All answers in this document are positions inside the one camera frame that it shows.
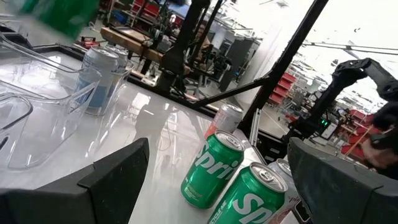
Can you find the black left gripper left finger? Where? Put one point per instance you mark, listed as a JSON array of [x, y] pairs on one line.
[[93, 199]]

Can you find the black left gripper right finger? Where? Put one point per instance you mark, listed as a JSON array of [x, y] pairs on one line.
[[342, 196]]

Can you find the green Sprite soda can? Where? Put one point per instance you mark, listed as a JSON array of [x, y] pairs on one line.
[[248, 202], [211, 174], [62, 15]]

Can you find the blue white Spindrift can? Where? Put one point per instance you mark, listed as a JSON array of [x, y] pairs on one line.
[[122, 60], [96, 71]]

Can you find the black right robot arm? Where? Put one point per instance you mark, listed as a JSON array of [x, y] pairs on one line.
[[345, 74]]

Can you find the person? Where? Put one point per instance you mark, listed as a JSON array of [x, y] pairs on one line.
[[377, 155]]

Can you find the red tool cabinet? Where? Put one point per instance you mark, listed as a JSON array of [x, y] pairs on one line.
[[357, 115]]

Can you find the red storage bin rack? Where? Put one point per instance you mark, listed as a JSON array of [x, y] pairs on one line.
[[284, 87]]

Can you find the red black step stool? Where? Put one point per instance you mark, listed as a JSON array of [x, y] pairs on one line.
[[88, 42]]

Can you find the wooden workbench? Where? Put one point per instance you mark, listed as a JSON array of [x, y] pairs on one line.
[[124, 39]]

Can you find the dark grey cabinet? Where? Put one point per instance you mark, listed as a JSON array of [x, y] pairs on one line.
[[236, 62]]

